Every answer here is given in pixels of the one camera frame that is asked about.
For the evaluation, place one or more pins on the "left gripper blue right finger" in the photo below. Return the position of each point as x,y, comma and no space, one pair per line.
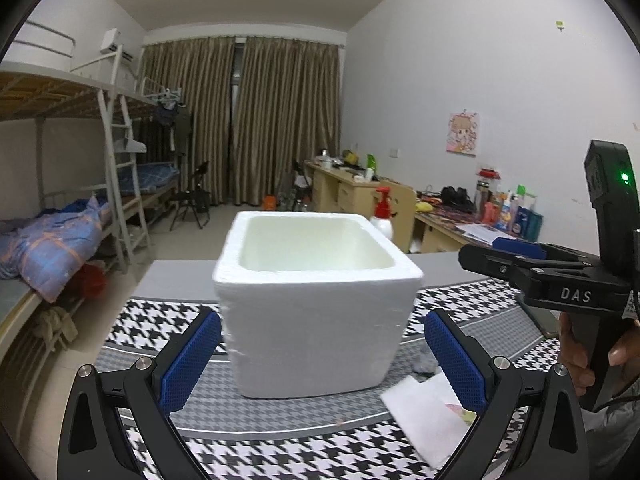
551,442

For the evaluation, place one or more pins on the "blue gift bag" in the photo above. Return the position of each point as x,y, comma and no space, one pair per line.
527,224

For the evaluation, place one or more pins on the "wooden smiley chair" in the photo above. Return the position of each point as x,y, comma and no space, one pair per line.
403,204

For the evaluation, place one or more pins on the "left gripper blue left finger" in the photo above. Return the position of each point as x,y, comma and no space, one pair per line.
94,443

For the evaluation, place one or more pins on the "white pump lotion bottle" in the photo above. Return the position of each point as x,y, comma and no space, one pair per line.
382,217

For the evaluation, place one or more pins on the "houndstooth table cloth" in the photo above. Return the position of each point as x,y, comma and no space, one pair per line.
347,435

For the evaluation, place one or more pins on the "white air conditioner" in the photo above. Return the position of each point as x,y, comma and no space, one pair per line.
112,41

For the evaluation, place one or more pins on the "wooden desk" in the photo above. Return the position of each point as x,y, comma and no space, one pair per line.
414,229

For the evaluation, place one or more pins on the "white metal bunk bed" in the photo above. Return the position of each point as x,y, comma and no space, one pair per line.
67,135

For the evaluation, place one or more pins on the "grey sock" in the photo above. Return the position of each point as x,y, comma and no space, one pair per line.
425,362

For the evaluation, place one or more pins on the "brown curtains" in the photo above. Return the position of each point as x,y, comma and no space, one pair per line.
283,108

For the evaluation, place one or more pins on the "white paper tissue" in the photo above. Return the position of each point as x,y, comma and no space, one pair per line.
430,415

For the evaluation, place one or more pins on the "person's right hand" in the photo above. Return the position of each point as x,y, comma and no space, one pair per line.
573,355

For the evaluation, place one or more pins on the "black headphones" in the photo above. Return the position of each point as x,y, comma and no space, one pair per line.
456,198

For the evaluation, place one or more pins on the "cartoon girl wall poster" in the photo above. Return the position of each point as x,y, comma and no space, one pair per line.
462,133

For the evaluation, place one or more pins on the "black folding chair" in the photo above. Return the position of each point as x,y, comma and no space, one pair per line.
194,199

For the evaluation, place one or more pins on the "orange box on floor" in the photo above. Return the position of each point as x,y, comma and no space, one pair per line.
270,203

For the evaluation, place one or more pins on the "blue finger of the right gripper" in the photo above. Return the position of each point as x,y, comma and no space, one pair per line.
518,247

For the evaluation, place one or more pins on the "blue plaid quilt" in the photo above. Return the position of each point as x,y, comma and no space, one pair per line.
46,252

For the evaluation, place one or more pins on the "printed paper sheet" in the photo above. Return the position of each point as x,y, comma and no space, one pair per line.
481,232

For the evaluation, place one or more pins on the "white styrofoam box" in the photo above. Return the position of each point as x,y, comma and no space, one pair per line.
311,304

